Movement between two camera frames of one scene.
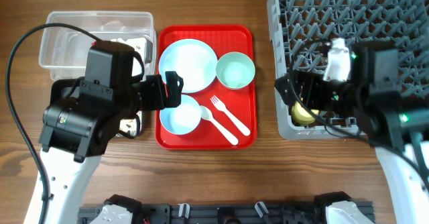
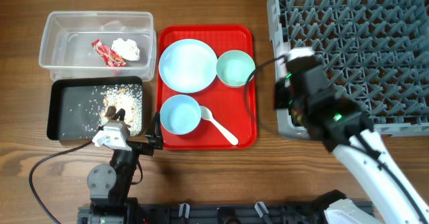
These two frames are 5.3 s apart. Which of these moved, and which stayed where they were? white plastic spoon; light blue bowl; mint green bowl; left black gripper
Moved: left black gripper
Stayed: white plastic spoon; mint green bowl; light blue bowl
